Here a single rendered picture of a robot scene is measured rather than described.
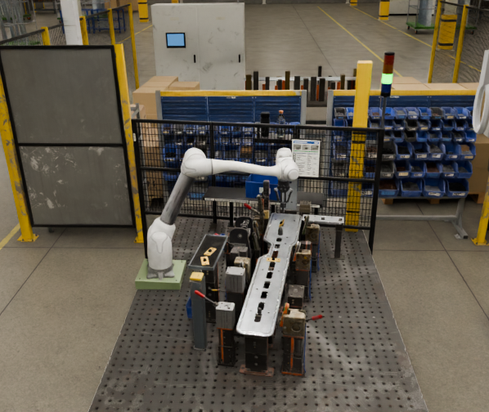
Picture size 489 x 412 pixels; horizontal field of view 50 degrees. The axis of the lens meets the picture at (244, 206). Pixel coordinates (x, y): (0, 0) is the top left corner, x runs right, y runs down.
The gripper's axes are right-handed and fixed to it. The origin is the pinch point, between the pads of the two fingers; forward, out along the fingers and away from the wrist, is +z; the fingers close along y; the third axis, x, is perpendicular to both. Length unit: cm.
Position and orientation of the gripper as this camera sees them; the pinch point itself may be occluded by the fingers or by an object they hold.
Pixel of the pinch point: (283, 207)
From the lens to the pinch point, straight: 356.0
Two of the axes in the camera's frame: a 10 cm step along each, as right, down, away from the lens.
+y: 9.8, 0.7, -1.7
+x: 1.8, -4.1, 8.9
